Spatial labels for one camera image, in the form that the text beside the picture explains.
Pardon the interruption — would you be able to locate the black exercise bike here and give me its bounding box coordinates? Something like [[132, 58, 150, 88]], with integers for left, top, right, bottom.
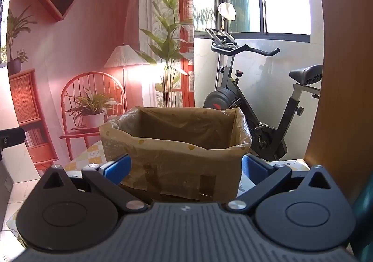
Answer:
[[203, 28, 323, 161]]

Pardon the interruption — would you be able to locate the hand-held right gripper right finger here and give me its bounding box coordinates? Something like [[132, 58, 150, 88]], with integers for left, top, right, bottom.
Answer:
[[227, 154, 333, 211]]

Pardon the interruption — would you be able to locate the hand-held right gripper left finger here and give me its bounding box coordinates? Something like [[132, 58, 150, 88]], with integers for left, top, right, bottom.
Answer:
[[38, 154, 149, 212]]

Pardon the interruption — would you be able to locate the white covered stand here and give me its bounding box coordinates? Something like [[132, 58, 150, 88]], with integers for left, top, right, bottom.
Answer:
[[218, 2, 236, 31]]

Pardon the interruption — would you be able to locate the clear plastic bag liner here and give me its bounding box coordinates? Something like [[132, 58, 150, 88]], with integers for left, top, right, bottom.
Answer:
[[99, 106, 252, 194]]

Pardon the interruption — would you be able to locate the dark teal object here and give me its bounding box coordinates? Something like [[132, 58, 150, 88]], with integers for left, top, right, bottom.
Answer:
[[351, 189, 373, 259]]

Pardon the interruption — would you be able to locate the checked flower tablecloth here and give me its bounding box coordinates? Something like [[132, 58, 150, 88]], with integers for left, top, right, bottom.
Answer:
[[6, 140, 309, 248]]

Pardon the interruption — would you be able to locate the brown cardboard box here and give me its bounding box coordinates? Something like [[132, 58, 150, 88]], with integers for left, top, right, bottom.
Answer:
[[99, 106, 252, 203]]

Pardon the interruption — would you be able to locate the brown wooden board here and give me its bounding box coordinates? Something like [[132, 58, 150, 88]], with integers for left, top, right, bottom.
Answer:
[[303, 0, 373, 213]]

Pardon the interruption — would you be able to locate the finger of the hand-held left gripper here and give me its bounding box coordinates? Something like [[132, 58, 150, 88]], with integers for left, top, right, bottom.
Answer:
[[0, 129, 25, 149]]

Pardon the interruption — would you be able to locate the printed room wall backdrop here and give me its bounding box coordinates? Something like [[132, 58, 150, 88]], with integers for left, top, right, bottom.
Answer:
[[6, 0, 195, 172]]

